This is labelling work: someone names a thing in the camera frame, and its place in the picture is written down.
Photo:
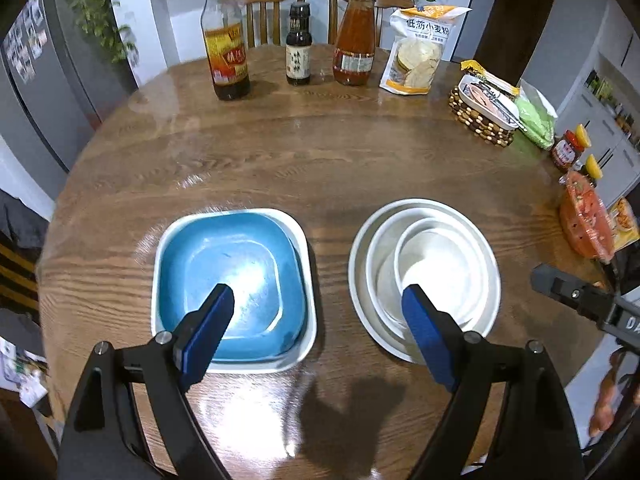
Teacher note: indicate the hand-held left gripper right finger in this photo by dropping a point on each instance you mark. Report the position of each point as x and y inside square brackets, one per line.
[425, 332]

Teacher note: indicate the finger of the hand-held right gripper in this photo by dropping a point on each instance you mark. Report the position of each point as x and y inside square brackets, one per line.
[570, 290]

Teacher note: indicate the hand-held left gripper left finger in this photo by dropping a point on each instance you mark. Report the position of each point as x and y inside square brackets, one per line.
[212, 330]

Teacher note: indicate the small white ramekin bowl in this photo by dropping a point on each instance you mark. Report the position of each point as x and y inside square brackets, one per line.
[440, 260]

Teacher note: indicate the medium white bowl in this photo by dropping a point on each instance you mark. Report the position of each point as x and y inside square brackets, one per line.
[382, 255]

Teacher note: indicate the large white bowl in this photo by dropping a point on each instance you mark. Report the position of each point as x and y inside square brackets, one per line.
[357, 270]

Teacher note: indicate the person's right hand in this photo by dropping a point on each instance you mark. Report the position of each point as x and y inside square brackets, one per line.
[607, 395]

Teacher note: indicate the orange plastic basket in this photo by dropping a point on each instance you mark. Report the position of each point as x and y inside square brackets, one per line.
[582, 215]

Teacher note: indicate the yellow printed snack packet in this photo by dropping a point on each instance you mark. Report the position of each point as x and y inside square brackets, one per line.
[625, 222]

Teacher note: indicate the dark jar yellow lid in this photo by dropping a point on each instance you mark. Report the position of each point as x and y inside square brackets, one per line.
[592, 167]

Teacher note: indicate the red-lid sauce jar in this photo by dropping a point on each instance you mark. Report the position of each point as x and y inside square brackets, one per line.
[567, 152]

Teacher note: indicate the green plastic packet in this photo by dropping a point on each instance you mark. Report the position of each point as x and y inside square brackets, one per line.
[537, 120]

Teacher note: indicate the wooden beaded trivet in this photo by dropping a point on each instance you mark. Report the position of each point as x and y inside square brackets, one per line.
[475, 127]

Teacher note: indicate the pile of boxes and papers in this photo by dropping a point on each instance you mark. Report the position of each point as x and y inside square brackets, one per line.
[25, 370]

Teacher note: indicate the white cabinet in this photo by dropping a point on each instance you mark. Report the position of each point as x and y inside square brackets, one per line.
[610, 95]

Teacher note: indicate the wooden slatted chair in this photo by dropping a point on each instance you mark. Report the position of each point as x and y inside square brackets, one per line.
[17, 280]

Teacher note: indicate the white rectangular dish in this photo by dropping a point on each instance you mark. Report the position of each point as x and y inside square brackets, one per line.
[487, 100]

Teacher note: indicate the dark cloth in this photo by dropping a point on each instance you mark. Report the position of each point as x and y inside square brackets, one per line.
[20, 215]

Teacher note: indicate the yellow snack wrapper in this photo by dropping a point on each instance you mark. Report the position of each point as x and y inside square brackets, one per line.
[472, 66]

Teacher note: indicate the tall vinegar bottle yellow cap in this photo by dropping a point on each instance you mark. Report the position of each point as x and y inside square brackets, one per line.
[225, 60]

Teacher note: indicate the flour bag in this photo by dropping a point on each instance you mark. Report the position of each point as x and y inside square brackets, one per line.
[415, 60]

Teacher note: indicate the grey refrigerator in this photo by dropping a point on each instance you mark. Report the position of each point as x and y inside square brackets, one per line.
[55, 100]

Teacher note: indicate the dark wooden door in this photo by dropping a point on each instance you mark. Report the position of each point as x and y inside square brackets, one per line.
[515, 15]

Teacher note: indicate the small dark sauce bottle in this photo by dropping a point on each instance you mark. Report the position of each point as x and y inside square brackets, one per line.
[298, 60]

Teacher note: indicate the red sauce bottle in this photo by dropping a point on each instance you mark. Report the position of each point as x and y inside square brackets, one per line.
[354, 55]

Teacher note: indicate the hanging green vine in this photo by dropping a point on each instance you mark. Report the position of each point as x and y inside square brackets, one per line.
[100, 10]

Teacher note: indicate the group of refrigerator photos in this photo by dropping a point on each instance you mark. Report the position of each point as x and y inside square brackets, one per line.
[25, 40]

